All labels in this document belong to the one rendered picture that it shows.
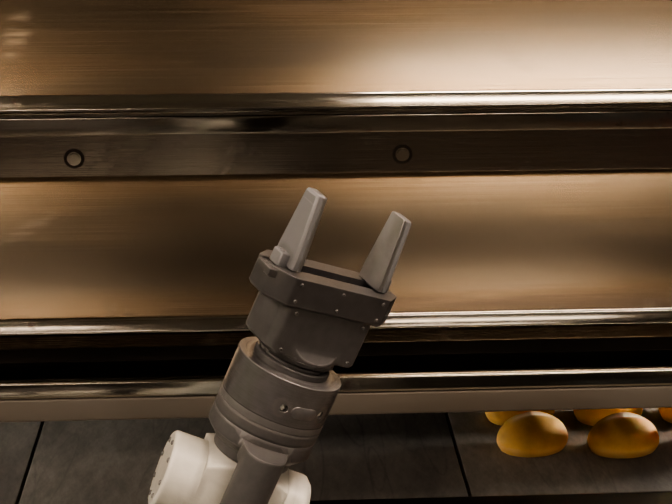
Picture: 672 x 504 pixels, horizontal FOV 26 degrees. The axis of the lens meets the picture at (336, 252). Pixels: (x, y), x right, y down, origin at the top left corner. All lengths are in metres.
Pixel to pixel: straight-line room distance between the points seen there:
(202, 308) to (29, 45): 0.36
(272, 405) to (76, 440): 0.97
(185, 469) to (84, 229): 0.60
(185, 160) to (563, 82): 0.43
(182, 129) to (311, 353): 0.57
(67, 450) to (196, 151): 0.56
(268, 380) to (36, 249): 0.64
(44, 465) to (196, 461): 0.86
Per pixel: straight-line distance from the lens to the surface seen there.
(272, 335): 1.11
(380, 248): 1.16
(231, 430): 1.14
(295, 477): 1.19
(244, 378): 1.13
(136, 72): 1.63
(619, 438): 2.01
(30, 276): 1.72
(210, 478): 1.16
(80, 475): 1.98
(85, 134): 1.66
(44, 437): 2.09
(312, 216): 1.09
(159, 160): 1.66
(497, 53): 1.65
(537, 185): 1.73
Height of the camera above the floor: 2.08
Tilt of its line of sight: 19 degrees down
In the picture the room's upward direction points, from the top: straight up
